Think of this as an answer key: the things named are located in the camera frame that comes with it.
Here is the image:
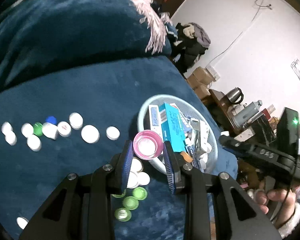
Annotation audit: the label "pink bottle cap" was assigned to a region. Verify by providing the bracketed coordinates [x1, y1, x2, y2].
[133, 130, 164, 160]

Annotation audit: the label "right hand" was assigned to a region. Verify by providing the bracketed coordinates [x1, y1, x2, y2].
[254, 189, 296, 229]

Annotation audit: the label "cyan box in basket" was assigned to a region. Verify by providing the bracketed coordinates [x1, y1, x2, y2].
[159, 102, 192, 152]

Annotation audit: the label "white bottle cap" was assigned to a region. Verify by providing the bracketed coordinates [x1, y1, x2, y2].
[106, 126, 120, 140]
[21, 123, 34, 138]
[27, 134, 42, 152]
[5, 131, 17, 146]
[1, 122, 13, 135]

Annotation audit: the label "grey mesh basket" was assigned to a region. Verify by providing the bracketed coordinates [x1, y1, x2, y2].
[137, 94, 218, 174]

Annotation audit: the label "large white lid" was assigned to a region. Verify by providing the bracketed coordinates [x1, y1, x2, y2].
[81, 125, 100, 144]

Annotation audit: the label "white blue striped box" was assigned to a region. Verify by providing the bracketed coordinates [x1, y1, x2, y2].
[148, 105, 161, 126]

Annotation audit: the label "white stacked lid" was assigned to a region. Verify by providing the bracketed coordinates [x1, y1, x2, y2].
[69, 112, 83, 130]

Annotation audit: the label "white jar lying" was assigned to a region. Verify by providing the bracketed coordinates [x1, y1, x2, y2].
[42, 122, 58, 140]

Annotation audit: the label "cardboard boxes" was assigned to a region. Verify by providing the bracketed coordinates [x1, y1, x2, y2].
[186, 66, 220, 100]

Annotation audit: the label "blue bottle cap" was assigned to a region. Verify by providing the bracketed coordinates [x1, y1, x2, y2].
[45, 116, 57, 125]

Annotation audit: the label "dark blue velvet blanket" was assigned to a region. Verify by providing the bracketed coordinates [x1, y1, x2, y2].
[0, 56, 239, 240]

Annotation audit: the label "green open cap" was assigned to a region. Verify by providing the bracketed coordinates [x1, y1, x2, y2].
[33, 122, 43, 137]

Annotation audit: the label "white cap near front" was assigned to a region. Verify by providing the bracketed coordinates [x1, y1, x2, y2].
[16, 217, 29, 230]

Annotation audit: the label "pile of clothes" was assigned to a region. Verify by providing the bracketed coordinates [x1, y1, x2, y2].
[171, 22, 211, 73]

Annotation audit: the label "pink fringed scarf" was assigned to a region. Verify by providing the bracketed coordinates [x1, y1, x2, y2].
[130, 0, 166, 54]

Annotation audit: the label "dark blue pillow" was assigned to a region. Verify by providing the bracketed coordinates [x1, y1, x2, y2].
[0, 0, 171, 92]

